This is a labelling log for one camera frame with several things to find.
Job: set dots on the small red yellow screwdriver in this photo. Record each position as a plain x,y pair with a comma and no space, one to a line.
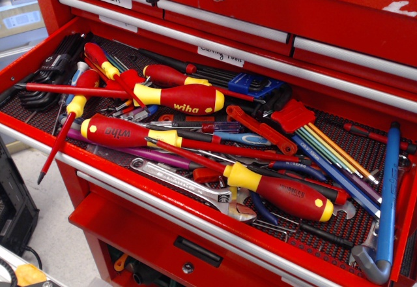
97,56

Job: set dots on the black red precision screwdriver rear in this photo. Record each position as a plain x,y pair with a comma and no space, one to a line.
182,66

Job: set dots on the white cutting tools label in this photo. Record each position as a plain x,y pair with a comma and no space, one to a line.
220,57

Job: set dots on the red yellow screwdriver rear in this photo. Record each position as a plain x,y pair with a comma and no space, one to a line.
165,76

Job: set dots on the red holder hex keys left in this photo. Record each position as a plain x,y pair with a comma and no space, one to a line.
129,77

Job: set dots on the large wiha screwdriver upper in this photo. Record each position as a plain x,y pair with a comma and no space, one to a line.
194,99

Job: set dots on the large wiha screwdriver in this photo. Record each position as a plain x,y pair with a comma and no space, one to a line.
113,132
194,99

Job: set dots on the black torx key set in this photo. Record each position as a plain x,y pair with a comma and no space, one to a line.
57,69

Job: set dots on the blue holder hex keys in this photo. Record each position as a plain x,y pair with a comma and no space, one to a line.
251,91

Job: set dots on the red yellow screwdriver overhanging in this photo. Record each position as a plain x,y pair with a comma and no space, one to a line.
74,109

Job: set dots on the large wiha screwdriver middle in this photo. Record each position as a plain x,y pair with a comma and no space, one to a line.
113,132

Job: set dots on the red metal tool chest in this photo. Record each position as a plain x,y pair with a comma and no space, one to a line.
323,28

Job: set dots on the purple pen tool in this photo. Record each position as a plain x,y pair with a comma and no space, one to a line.
150,154

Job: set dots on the red holder rainbow hex keys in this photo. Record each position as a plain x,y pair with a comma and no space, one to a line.
295,118

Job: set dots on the red flat folding tool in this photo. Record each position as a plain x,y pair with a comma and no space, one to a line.
285,145

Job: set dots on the silver adjustable wrench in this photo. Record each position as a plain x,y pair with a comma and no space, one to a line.
225,200

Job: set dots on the open red tool drawer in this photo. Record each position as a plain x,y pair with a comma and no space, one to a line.
123,210

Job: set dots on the long blue hex key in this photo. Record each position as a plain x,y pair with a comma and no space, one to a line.
372,208

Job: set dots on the large red screwdriver front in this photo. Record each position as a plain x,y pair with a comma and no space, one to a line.
237,174

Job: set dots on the black box on floor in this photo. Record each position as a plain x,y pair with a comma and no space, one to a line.
19,214

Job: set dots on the small red black screwdriver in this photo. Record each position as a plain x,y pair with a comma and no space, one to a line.
409,148

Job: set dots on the thin black screwdriver front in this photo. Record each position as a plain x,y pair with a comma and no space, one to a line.
327,236

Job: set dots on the large blue hex key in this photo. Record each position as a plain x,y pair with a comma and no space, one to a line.
378,269

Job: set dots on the blue white handle tool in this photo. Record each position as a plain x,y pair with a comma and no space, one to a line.
81,68

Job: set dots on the clear handle small screwdriver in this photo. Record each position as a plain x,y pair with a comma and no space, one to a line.
208,127

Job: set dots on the blue handled pliers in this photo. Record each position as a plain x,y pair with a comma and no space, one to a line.
293,169

